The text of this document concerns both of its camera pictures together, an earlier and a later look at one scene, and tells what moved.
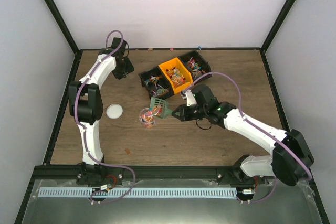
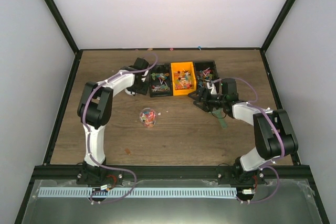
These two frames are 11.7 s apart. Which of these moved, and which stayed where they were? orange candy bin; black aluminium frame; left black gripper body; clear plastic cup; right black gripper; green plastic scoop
Moved: orange candy bin; green plastic scoop; right black gripper; left black gripper body
Stayed: clear plastic cup; black aluminium frame
